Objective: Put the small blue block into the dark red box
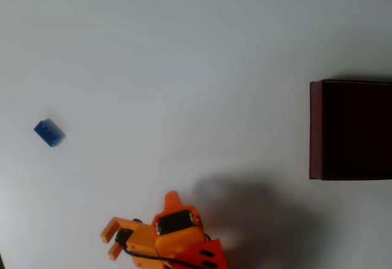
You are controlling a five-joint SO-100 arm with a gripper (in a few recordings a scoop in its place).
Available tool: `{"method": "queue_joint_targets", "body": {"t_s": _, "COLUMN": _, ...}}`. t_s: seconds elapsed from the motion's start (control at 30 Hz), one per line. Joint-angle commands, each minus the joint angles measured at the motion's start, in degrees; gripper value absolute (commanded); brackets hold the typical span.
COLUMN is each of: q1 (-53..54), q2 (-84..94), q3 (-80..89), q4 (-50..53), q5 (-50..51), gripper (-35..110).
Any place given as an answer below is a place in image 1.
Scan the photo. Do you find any black camera cable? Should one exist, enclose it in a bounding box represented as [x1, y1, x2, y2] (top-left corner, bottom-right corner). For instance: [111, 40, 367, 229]
[119, 238, 197, 267]

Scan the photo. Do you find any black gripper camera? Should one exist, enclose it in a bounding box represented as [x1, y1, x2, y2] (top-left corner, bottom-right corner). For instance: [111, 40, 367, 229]
[115, 227, 134, 245]

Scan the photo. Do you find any dark red box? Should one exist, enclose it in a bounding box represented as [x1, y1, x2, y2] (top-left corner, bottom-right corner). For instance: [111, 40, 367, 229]
[309, 78, 392, 181]

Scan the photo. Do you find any blue toy brick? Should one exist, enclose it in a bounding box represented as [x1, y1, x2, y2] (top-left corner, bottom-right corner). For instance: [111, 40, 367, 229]
[33, 118, 66, 148]

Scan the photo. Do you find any orange camera mount bracket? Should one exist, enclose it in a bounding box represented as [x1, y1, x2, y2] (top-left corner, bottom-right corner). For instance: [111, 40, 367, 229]
[99, 216, 160, 261]

